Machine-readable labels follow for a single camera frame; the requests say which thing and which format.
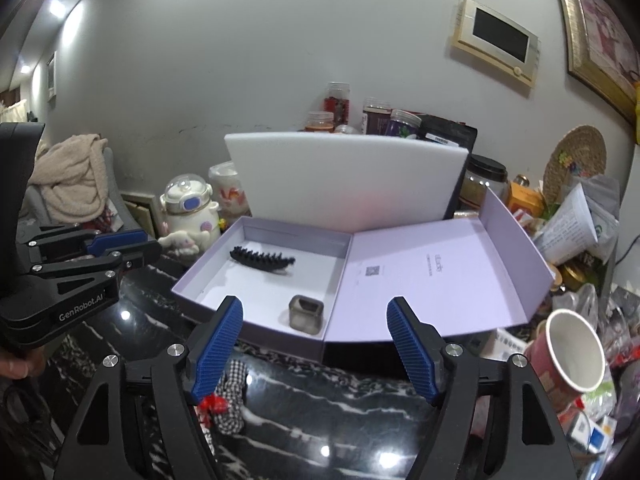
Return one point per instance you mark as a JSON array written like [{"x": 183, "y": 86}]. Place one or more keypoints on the beige blanket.
[{"x": 70, "y": 180}]

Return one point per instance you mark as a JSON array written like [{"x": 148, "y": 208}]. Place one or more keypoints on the grey square plastic cap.
[{"x": 305, "y": 322}]

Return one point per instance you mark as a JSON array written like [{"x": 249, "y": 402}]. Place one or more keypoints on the grey armchair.
[{"x": 116, "y": 185}]

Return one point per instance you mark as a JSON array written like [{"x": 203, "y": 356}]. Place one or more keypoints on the blue and white small box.
[{"x": 600, "y": 435}]

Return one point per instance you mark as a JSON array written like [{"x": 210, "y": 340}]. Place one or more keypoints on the small framed wall picture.
[{"x": 51, "y": 77}]

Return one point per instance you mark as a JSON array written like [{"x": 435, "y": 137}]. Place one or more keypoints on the round woven mat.
[{"x": 580, "y": 150}]

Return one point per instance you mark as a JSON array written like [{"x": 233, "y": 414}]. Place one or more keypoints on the plastic cup in clear bag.
[{"x": 227, "y": 195}]

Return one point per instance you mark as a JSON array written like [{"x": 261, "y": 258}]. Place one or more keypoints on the tall jar with red contents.
[{"x": 336, "y": 107}]

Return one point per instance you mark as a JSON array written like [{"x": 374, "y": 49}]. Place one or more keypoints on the person's left hand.
[{"x": 20, "y": 367}]

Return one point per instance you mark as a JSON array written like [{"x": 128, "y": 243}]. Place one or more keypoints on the white folded paper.
[{"x": 565, "y": 230}]

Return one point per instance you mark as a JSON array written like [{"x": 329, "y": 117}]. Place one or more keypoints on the checkered scrunchie with red bow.
[{"x": 232, "y": 400}]

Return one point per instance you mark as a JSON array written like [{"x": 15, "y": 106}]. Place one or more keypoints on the red paper cup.
[{"x": 550, "y": 375}]

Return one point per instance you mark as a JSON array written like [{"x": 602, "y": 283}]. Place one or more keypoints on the orange carton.
[{"x": 525, "y": 200}]

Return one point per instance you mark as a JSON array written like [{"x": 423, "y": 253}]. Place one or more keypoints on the black hair claw clip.
[{"x": 260, "y": 260}]

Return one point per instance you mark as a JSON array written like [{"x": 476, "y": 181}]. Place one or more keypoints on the purple jar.
[{"x": 402, "y": 125}]

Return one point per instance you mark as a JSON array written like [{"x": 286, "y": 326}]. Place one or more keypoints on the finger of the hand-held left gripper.
[
  {"x": 135, "y": 256},
  {"x": 115, "y": 241}
]

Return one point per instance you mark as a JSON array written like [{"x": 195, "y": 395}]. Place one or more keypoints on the silver foil bag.
[{"x": 605, "y": 200}]

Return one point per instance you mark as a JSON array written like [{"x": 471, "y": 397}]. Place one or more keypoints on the yellow cloth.
[{"x": 636, "y": 120}]

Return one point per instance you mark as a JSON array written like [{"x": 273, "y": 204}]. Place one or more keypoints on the lavender cardboard box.
[{"x": 400, "y": 270}]

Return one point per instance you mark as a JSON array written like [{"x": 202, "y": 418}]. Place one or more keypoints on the white astronaut-shaped bottle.
[{"x": 192, "y": 220}]

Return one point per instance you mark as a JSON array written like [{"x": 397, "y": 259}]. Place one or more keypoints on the white plush toy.
[{"x": 182, "y": 242}]

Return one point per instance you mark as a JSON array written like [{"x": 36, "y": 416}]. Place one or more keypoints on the gold framed picture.
[{"x": 600, "y": 25}]

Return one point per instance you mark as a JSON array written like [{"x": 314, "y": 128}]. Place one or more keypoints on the brown jar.
[{"x": 375, "y": 117}]

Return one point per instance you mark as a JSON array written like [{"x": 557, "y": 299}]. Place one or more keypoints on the white printed packet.
[{"x": 510, "y": 345}]

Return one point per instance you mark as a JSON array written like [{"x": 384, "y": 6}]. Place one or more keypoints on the red plaid cloth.
[{"x": 102, "y": 222}]

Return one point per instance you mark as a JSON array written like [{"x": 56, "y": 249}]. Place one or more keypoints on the white foam sheet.
[{"x": 345, "y": 180}]

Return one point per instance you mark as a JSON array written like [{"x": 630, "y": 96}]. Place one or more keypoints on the beige wooden frame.
[{"x": 140, "y": 215}]

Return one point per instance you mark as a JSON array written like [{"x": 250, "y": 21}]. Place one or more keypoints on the glass jar with dark lid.
[{"x": 482, "y": 185}]

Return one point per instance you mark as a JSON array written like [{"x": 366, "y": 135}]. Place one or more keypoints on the beige wall intercom panel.
[{"x": 500, "y": 35}]

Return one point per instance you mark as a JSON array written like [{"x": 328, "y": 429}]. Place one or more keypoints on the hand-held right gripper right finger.
[{"x": 410, "y": 350}]

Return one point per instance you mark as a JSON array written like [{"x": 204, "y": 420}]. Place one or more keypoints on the black pouch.
[{"x": 450, "y": 132}]

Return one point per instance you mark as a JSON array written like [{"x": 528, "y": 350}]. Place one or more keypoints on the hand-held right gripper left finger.
[{"x": 220, "y": 345}]

